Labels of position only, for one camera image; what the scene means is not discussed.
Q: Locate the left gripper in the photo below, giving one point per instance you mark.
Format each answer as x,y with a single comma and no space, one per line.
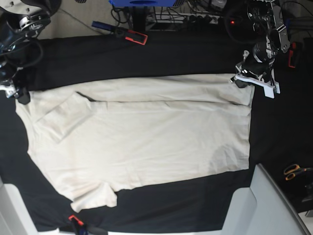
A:
252,71

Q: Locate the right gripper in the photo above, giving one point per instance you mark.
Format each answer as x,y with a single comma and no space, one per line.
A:
16,89

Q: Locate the cream white T-shirt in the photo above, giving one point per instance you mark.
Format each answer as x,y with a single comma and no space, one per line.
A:
91,140

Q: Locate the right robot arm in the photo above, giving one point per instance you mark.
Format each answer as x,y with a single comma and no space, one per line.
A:
21,22

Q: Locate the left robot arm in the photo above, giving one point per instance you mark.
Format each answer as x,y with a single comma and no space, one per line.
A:
266,17

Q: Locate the black orange clamp right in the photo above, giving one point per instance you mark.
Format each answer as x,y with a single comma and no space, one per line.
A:
295,52

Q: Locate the black orange clamp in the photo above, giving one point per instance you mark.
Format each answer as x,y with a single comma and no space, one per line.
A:
80,228
295,52
123,33

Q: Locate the black table cloth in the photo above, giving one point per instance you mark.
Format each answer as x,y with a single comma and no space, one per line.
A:
281,132

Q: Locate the white power strip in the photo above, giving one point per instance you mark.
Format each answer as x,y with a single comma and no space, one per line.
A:
181,18

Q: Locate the blue box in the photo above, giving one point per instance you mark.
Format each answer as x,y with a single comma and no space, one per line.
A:
142,3

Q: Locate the grey white chair left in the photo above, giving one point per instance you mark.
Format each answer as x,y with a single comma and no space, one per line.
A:
14,216

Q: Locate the black orange clamp top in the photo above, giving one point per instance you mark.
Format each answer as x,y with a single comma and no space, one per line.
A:
123,33

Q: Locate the black orange clamp bottom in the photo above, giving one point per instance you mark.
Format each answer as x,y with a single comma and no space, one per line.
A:
80,228

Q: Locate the orange handled scissors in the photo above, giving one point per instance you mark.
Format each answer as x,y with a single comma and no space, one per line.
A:
293,170

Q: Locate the black camera pole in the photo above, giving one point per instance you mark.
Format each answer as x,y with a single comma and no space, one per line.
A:
139,15

